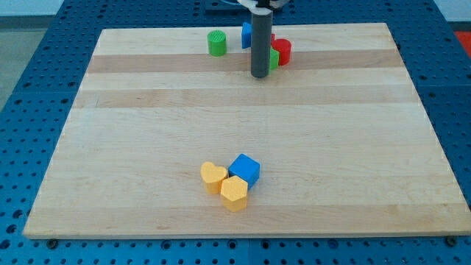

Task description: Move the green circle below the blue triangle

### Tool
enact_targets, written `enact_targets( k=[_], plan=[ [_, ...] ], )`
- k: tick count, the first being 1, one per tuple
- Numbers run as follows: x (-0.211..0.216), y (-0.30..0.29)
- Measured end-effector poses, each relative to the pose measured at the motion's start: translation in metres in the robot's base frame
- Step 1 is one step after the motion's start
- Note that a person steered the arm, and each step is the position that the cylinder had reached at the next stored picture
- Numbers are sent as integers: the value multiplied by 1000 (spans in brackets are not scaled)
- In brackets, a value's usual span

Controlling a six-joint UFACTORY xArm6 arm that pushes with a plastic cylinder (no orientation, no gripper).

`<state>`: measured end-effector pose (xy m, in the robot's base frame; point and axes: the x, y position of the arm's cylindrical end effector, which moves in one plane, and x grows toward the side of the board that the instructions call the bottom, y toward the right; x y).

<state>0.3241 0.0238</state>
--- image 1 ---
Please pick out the blue triangle block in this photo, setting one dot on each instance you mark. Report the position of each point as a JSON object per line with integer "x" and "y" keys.
{"x": 246, "y": 35}

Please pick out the blue cube block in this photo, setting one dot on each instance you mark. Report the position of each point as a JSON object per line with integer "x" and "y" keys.
{"x": 246, "y": 168}

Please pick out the yellow heart block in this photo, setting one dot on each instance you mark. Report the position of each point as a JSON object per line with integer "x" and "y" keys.
{"x": 213, "y": 176}

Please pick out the yellow hexagon block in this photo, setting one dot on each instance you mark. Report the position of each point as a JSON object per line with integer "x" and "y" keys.
{"x": 234, "y": 193}

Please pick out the green star block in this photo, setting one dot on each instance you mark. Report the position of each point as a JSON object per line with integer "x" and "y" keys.
{"x": 274, "y": 59}

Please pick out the green cylinder block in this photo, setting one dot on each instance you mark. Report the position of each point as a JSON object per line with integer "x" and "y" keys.
{"x": 217, "y": 43}

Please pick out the red cylinder block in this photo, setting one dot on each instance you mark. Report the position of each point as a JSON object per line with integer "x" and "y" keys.
{"x": 283, "y": 47}

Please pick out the wooden board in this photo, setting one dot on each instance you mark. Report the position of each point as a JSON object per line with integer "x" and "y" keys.
{"x": 345, "y": 146}

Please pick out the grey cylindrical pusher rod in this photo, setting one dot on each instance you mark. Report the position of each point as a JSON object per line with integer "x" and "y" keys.
{"x": 261, "y": 41}

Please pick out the white rod mount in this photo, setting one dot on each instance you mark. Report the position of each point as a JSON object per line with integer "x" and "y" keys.
{"x": 254, "y": 4}

